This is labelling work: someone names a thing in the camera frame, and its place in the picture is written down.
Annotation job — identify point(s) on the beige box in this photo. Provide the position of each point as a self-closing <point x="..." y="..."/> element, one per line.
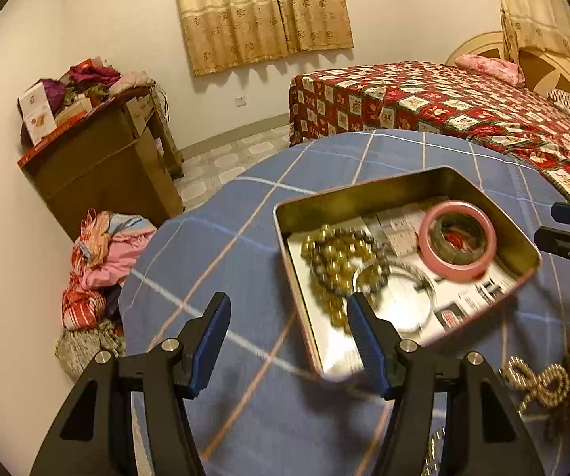
<point x="74" y="109"/>

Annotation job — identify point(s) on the wide beige patterned curtain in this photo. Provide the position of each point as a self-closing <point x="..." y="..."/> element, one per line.
<point x="260" y="10"/>

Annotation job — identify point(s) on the red carton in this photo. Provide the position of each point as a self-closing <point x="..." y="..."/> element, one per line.
<point x="81" y="65"/>

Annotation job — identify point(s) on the flat red box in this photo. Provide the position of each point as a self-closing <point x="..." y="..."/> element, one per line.
<point x="52" y="144"/>

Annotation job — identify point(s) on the wooden cabinet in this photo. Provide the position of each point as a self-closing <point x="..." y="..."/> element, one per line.
<point x="96" y="173"/>

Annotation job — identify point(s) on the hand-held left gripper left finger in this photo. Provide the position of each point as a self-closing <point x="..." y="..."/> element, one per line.
<point x="210" y="344"/>

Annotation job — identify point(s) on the pink metal tin box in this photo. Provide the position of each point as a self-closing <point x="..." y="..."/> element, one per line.
<point x="414" y="183"/>

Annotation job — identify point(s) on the grey knitted fabric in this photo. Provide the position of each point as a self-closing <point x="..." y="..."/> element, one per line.
<point x="87" y="352"/>

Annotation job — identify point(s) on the blue plaid tablecloth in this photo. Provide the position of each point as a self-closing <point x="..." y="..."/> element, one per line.
<point x="265" y="238"/>

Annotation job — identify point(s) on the white printed box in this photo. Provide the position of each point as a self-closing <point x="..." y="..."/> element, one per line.
<point x="37" y="114"/>

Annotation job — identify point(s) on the narrow beige patterned curtain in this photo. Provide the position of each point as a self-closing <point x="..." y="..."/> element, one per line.
<point x="537" y="10"/>

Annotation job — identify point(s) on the bed with red quilt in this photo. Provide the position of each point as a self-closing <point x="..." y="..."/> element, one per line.
<point x="414" y="94"/>

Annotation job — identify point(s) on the green jade bangle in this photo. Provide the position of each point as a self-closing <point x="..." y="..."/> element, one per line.
<point x="456" y="256"/>

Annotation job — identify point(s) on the purple and pink clothes pile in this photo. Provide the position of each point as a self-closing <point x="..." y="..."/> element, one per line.
<point x="92" y="79"/>

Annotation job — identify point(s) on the pink bangle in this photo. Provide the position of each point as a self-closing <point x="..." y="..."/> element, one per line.
<point x="458" y="271"/>

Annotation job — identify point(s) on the red and pink clothes pile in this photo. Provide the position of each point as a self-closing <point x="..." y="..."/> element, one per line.
<point x="111" y="253"/>

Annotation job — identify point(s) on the pink pillow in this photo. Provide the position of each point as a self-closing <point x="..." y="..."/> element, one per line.
<point x="493" y="67"/>

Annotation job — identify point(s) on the cream wooden headboard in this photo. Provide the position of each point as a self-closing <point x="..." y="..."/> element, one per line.
<point x="483" y="42"/>

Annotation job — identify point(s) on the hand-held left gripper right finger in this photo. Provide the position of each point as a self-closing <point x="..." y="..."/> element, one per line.
<point x="369" y="344"/>

